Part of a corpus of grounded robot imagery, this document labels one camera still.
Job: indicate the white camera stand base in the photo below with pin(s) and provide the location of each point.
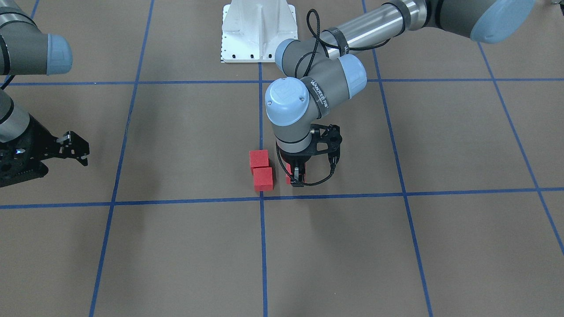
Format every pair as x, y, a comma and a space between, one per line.
253, 29

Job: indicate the grey robot arm one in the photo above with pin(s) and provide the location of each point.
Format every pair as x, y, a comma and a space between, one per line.
323, 72

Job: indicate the red block placed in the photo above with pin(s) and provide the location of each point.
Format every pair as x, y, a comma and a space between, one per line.
289, 175
258, 159
263, 179

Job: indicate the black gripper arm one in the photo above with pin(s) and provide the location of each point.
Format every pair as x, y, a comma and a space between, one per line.
294, 157

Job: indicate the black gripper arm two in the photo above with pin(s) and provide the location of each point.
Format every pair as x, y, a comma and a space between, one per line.
36, 141

